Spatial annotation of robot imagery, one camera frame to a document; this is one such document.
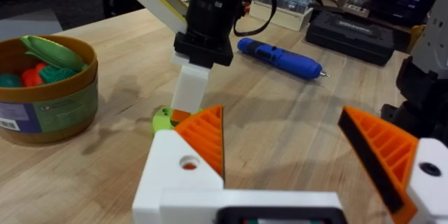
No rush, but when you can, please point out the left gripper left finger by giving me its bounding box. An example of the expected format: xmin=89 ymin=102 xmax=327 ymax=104
xmin=132 ymin=104 xmax=225 ymax=224

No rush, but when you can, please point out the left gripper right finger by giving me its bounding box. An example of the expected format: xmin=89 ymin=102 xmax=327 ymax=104
xmin=337 ymin=106 xmax=448 ymax=224

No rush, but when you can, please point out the blue electric screwdriver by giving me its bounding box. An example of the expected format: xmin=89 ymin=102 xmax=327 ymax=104
xmin=237 ymin=37 xmax=331 ymax=81

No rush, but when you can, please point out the green disc with holes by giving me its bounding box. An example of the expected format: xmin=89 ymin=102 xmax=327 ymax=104
xmin=152 ymin=106 xmax=204 ymax=134

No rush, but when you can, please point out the cream flat box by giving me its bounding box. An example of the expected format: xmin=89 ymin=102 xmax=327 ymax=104
xmin=248 ymin=1 xmax=314 ymax=32

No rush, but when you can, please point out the black tool case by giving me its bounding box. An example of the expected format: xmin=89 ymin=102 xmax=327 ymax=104
xmin=304 ymin=10 xmax=396 ymax=67

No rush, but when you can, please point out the clear plastic box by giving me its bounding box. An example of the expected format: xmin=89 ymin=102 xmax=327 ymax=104
xmin=248 ymin=0 xmax=315 ymax=15

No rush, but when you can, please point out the brown tub of toys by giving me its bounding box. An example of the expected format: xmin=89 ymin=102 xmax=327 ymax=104
xmin=0 ymin=34 xmax=99 ymax=144

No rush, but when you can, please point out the black cable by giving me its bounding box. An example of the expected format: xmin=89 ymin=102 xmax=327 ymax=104
xmin=233 ymin=0 xmax=278 ymax=38

